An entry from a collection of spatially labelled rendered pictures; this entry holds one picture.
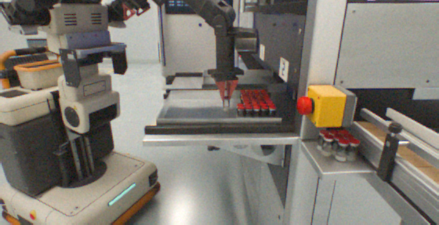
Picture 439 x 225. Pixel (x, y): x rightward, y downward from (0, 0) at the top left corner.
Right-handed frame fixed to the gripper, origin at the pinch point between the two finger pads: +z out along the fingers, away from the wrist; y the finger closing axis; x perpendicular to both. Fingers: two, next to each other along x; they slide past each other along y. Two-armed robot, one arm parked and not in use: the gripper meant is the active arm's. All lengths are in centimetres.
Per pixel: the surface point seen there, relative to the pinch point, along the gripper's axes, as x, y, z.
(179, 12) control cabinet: 81, -2, -26
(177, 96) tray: 15.2, -13.8, 2.6
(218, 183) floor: 74, 16, 93
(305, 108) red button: -31.2, 7.6, -7.0
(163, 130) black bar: -11.8, -21.0, 2.7
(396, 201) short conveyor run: -47, 17, 6
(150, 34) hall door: 553, -8, 26
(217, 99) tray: 10.4, 0.0, 4.2
